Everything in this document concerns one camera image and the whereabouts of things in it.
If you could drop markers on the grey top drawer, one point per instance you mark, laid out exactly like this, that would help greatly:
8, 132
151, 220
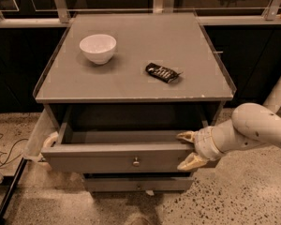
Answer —
124, 138

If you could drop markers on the clear plastic storage bin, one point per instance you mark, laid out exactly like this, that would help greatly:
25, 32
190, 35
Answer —
43, 128

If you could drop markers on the black snack wrapper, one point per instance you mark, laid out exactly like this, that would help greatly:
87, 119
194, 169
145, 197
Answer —
164, 74

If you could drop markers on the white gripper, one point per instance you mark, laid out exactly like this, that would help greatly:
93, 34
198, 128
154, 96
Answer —
204, 142

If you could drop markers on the grey bottom drawer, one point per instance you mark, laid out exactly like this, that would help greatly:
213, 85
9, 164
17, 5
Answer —
138, 184

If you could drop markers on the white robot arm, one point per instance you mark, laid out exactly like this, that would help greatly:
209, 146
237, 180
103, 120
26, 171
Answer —
251, 125

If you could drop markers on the grey drawer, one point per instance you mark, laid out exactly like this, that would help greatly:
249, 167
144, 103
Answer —
138, 184
124, 138

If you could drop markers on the white ceramic bowl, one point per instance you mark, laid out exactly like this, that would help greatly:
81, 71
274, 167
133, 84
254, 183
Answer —
98, 48

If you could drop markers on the white tape roll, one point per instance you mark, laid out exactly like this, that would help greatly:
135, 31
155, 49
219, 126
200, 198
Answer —
50, 140

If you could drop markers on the grey drawer cabinet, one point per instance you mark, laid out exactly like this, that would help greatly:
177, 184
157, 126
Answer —
171, 40

